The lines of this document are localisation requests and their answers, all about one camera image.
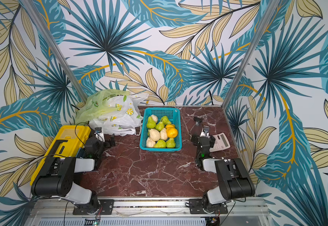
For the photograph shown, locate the green avocado print plastic bag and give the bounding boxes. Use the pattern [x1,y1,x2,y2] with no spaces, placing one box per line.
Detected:
[75,89,130,124]

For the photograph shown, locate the white pear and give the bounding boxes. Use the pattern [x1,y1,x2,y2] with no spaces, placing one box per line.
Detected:
[149,129,161,142]
[146,137,156,148]

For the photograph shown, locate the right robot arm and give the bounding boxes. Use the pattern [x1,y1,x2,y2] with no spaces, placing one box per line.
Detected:
[190,135,255,214]

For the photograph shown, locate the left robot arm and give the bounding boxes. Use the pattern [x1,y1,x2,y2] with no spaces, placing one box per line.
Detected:
[31,135,116,216]

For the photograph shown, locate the white lemon print plastic bags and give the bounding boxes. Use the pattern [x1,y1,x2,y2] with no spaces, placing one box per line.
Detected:
[89,93,149,137]

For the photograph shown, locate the white calculator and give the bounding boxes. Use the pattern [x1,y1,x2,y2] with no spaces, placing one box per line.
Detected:
[210,133,230,153]

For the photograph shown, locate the yellow plastic toolbox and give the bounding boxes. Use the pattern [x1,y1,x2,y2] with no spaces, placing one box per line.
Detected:
[30,125,94,186]

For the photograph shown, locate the teal plastic basket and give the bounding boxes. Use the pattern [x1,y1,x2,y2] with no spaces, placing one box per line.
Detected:
[140,107,182,152]

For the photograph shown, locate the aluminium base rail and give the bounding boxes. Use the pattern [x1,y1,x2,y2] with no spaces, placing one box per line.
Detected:
[25,197,275,226]

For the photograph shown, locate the right metal corner post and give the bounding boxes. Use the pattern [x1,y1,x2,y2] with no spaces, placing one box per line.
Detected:
[222,1,279,110]

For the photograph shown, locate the metal corner post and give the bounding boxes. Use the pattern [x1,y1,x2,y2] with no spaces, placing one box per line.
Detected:
[222,1,279,110]
[22,0,87,103]

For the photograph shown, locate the left metal corner post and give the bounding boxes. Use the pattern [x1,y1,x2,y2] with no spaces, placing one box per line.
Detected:
[22,0,87,103]

